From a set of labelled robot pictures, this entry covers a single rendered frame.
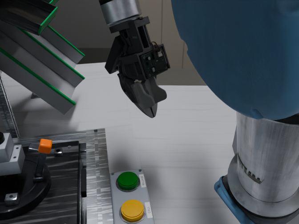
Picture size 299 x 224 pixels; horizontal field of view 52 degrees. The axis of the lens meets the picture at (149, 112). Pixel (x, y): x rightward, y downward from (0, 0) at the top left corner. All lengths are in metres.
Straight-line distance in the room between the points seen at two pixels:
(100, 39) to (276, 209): 2.69
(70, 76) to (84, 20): 2.15
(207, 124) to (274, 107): 0.78
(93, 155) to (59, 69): 0.28
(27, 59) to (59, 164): 0.30
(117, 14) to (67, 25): 2.44
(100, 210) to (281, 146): 0.38
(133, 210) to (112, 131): 0.38
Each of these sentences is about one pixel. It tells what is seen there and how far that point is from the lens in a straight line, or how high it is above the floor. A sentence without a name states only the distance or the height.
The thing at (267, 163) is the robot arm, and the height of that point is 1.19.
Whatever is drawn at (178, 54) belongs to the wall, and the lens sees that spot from 3.11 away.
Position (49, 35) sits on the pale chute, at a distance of 0.98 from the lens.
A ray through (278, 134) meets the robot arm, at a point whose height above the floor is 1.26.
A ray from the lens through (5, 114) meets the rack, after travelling 0.77.
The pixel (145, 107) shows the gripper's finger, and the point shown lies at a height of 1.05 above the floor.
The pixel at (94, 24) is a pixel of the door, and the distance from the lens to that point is 2.98.
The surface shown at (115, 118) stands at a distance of 0.95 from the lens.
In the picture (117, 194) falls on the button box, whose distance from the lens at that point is 0.60.
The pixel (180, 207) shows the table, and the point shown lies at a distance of 0.71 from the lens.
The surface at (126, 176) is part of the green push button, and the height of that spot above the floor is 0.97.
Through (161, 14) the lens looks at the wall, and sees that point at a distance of 2.95.
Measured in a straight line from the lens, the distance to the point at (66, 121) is 0.96.
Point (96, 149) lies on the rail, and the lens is 0.70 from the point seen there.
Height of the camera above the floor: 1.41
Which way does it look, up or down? 35 degrees down
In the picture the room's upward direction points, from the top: straight up
